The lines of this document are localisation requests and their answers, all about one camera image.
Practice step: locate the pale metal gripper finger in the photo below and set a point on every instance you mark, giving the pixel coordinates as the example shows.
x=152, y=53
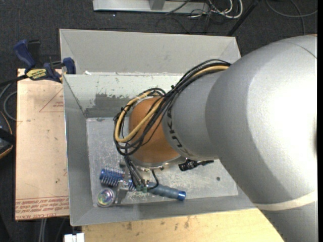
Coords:
x=122, y=192
x=122, y=171

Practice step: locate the shiny silver round cap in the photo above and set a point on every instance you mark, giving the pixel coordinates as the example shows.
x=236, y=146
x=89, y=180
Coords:
x=106, y=198

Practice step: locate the grey metal bin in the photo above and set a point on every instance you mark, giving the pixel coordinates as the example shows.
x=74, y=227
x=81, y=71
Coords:
x=101, y=140

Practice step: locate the brown cardboard board red print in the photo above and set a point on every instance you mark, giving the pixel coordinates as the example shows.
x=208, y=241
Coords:
x=40, y=145

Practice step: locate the black cylinder on white bracket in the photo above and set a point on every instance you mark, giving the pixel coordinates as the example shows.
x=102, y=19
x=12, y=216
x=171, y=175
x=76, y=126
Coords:
x=187, y=166

